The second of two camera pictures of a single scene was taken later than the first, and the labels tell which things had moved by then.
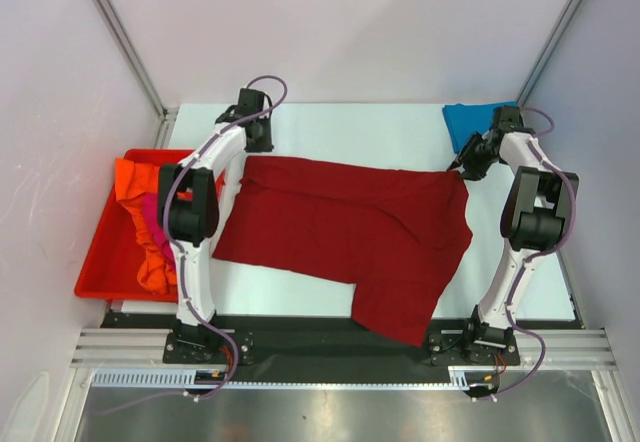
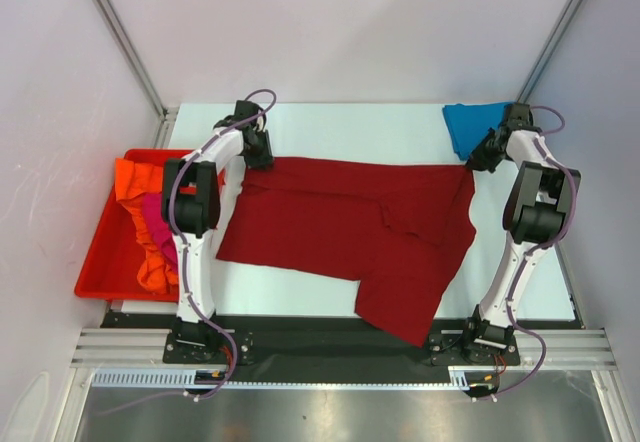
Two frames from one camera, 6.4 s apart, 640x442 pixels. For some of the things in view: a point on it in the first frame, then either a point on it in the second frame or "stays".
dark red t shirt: [397, 234] stays
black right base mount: [475, 345] stays
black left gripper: [265, 145] -> [265, 159]
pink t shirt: [150, 203] stays
